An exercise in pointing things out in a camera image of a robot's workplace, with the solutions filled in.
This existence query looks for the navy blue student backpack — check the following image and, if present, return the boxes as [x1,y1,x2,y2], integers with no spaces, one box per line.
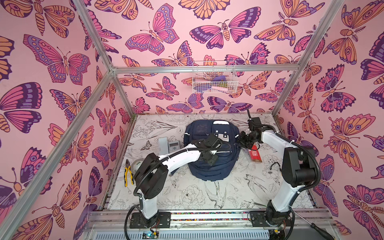
[184,120,241,182]

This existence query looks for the grey calculator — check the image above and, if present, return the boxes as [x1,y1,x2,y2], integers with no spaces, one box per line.
[168,141,181,153]

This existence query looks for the silver pencil case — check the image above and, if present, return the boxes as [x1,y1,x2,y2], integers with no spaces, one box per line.
[158,137,169,155]

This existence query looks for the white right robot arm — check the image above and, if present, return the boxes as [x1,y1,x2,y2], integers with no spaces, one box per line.
[237,117,321,226]

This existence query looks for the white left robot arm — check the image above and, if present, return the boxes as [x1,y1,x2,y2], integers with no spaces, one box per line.
[133,134,232,220]

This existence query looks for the red pencil box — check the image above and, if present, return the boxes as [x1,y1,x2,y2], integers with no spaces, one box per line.
[249,144,262,163]

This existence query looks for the clear tape roll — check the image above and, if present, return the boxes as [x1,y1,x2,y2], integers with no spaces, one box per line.
[131,159,144,173]

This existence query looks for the small green circuit board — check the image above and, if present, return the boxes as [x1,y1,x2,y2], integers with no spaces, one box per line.
[142,231,159,240]

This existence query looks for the white wire wall basket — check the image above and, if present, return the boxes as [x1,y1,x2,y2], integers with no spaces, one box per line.
[191,61,239,95]

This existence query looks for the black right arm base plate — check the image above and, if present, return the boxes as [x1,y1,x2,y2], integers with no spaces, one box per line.
[247,211,270,228]

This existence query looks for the yellow handled pliers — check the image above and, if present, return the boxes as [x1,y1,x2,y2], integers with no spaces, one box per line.
[124,159,135,188]

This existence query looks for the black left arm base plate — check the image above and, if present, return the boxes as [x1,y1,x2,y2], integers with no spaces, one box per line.
[129,212,171,229]

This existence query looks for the black screwdriver handle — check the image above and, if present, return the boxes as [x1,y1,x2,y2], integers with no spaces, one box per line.
[294,211,334,240]

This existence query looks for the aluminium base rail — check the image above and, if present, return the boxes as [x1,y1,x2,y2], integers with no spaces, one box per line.
[81,209,342,240]

